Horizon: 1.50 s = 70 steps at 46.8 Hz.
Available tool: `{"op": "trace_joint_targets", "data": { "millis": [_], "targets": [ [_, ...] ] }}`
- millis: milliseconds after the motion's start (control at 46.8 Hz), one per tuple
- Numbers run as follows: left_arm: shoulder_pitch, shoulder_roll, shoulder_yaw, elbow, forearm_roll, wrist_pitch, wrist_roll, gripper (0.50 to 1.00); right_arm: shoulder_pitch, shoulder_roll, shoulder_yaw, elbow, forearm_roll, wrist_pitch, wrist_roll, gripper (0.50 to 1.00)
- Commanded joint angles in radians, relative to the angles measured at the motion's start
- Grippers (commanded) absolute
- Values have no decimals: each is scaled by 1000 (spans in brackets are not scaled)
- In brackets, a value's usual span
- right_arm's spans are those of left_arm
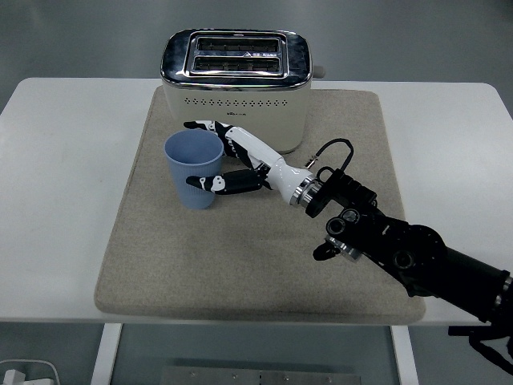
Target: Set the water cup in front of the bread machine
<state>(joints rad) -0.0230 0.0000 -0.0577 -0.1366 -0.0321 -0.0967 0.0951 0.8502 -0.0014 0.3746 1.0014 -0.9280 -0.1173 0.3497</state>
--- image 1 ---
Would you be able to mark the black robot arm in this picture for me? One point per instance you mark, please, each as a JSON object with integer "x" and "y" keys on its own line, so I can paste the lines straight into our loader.
{"x": 421, "y": 248}

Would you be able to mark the small white block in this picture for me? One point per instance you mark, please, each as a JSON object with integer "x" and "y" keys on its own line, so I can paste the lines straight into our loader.
{"x": 12, "y": 378}

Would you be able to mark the beige felt mat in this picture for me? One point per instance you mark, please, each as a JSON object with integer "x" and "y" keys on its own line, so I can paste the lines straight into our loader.
{"x": 200, "y": 260}

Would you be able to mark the cream and chrome toaster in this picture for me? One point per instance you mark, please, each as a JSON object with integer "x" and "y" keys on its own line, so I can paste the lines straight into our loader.
{"x": 240, "y": 96}

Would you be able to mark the black table control panel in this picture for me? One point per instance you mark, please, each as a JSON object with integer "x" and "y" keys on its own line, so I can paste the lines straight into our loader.
{"x": 461, "y": 332}

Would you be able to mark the white table leg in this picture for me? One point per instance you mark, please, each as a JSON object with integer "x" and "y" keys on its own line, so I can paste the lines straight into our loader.
{"x": 405, "y": 357}
{"x": 106, "y": 353}

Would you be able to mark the light blue plastic cup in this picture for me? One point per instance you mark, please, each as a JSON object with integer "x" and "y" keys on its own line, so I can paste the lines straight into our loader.
{"x": 180, "y": 172}

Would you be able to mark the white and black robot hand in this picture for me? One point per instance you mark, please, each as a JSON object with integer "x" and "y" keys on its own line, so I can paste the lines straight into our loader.
{"x": 284, "y": 176}

